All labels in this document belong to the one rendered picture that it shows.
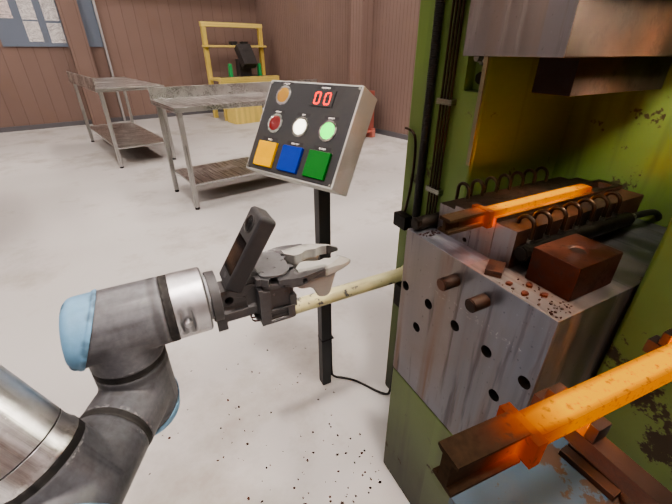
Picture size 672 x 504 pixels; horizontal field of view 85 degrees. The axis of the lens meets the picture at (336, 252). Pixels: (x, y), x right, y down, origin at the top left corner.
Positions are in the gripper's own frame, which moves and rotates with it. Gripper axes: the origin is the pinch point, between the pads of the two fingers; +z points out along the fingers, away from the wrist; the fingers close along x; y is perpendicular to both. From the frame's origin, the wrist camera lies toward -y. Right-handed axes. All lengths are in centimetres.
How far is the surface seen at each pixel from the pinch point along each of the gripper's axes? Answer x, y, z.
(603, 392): 34.7, 2.9, 13.1
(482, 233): 0.2, 4.1, 33.0
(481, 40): -8.5, -29.5, 33.0
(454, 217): 0.5, -1.3, 24.1
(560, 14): 5.3, -32.5, 33.0
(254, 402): -61, 100, -6
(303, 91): -60, -18, 21
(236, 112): -706, 78, 152
